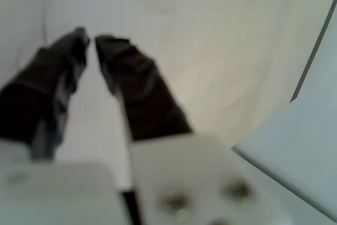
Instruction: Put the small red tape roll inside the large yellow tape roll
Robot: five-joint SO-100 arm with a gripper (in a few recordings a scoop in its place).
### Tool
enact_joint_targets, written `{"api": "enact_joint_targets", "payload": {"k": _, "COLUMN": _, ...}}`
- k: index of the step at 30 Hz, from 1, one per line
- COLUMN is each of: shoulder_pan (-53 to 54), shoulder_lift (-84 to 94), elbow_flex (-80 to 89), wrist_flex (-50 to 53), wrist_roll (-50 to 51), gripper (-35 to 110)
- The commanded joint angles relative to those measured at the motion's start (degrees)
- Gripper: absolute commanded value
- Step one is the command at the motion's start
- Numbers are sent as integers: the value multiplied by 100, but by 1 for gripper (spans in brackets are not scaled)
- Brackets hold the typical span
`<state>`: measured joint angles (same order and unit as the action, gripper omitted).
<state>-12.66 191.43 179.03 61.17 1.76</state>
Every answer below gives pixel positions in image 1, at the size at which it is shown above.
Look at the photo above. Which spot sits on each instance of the white board with dark edge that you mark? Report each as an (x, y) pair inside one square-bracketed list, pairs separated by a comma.
[(302, 143)]

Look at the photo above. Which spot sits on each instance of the black-taped gripper left finger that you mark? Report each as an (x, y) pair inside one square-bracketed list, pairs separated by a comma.
[(29, 98)]

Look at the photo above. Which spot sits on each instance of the black-taped gripper right finger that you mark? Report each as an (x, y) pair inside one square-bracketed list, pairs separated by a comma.
[(147, 98)]

